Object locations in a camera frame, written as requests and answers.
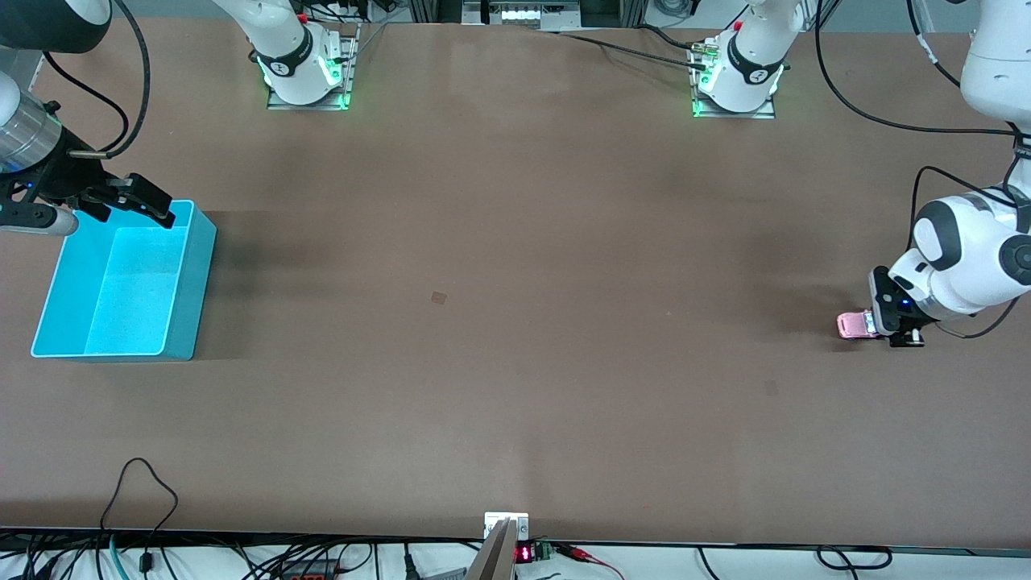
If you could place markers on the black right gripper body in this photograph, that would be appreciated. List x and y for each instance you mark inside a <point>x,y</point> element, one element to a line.
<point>55,179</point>

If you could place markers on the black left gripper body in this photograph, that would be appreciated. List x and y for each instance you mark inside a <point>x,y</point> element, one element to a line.
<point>888,310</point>

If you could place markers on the pink jeep toy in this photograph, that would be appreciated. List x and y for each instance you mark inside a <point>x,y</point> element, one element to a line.
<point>852,325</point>

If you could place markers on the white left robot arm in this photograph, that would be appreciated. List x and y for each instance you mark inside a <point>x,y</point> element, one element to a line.
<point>975,250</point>

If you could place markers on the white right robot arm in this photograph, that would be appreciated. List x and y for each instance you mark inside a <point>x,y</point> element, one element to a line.
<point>290,48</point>

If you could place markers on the cyan plastic bin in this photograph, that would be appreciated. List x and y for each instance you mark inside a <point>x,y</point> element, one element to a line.
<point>121,290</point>

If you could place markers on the black power strip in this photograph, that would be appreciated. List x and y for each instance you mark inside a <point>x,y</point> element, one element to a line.
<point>306,573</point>

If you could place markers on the white mounting plate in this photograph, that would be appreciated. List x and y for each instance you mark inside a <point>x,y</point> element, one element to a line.
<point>520,524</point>

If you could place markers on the lit electronics box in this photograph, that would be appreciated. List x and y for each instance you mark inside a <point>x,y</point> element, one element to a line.
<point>523,14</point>

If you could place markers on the red digit display module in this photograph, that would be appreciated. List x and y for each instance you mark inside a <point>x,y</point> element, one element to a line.
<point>524,554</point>

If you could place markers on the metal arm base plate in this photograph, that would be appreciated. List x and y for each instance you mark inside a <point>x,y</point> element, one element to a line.
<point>348,72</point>
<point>765,114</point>

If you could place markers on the aluminium frame post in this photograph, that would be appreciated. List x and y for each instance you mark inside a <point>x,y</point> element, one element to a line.
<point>632,10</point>
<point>435,10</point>

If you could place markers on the grey camera mount bar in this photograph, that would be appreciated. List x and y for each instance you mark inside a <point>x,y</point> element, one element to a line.
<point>493,556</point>

